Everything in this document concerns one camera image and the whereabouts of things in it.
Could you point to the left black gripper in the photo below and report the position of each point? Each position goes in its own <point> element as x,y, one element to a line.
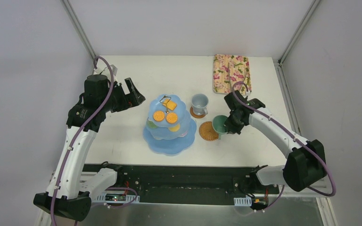
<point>126,96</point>

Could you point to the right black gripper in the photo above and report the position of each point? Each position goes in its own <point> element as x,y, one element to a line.
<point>233,124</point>

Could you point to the green ceramic cup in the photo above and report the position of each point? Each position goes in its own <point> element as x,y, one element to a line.
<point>218,125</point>

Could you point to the woven rattan coaster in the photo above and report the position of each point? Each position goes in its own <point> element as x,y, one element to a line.
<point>207,132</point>

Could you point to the green cupcake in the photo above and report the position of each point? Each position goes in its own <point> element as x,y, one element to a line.
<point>151,125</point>

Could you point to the grey-blue ceramic mug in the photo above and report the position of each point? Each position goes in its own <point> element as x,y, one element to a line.
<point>199,104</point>

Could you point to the orange round biscuit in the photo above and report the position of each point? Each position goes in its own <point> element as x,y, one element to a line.
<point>171,118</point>
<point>158,116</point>

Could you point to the smooth wooden coaster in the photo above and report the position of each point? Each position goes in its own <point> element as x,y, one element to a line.
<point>195,115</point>

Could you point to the metal serving tongs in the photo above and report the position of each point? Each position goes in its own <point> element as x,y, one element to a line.
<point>239,72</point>

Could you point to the orange square biscuit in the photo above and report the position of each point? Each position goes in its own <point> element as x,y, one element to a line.
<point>169,104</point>

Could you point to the yellow frosted donut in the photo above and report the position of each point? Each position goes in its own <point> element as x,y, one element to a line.
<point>174,128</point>

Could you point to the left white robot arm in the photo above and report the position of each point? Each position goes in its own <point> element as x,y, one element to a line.
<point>65,195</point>

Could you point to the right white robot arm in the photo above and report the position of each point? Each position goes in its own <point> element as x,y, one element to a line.
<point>305,159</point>

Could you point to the floral serving tray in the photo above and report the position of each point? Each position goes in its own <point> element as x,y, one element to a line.
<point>228,70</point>

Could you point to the blue three-tier cake stand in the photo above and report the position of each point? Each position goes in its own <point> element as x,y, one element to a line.
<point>161,139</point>

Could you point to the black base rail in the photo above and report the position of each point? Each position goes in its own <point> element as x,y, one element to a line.
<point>187,185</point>

